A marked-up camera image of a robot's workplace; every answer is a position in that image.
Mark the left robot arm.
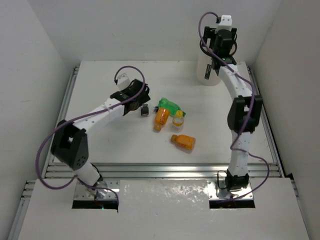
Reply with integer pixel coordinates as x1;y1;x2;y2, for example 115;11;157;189
50;79;151;200

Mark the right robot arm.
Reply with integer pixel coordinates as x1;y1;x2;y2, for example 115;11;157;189
201;26;263;191

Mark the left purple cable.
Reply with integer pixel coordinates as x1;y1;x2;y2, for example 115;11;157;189
35;65;146;201

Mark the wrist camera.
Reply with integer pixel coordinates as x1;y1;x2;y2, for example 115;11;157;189
215;15;233;32
114;73;131;91

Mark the orange bottle brown cap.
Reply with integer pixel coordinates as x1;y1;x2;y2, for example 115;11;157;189
170;134;196;151

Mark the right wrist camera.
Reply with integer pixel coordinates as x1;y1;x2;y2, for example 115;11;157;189
215;15;233;32

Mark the black cable loop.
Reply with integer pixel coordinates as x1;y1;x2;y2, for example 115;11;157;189
216;170;228;193

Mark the aluminium table edge rail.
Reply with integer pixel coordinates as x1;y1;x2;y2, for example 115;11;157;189
44;162;283;179

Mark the green plastic bottle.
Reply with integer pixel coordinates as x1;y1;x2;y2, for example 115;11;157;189
157;97;186;117

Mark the white foam cover plate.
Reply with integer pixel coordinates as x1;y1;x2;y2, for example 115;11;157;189
118;179;210;214

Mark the clear bottle yellow cap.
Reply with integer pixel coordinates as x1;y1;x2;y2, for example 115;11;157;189
171;110;184;132

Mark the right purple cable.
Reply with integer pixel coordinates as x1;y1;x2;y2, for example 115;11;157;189
198;11;270;201

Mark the purple cable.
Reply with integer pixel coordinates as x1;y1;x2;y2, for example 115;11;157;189
35;65;146;201
198;11;270;201

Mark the white bin black rim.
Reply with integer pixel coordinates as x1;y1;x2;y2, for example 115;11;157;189
196;40;222;86

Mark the left side rail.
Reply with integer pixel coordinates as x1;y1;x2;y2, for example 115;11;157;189
46;65;80;165

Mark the clear bottle black label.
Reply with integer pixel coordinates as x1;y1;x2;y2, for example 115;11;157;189
139;103;159;117

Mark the orange bottle fruit label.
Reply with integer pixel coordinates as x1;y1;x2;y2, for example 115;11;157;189
153;107;170;132

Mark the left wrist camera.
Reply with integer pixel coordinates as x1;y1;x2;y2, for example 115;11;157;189
114;73;131;91

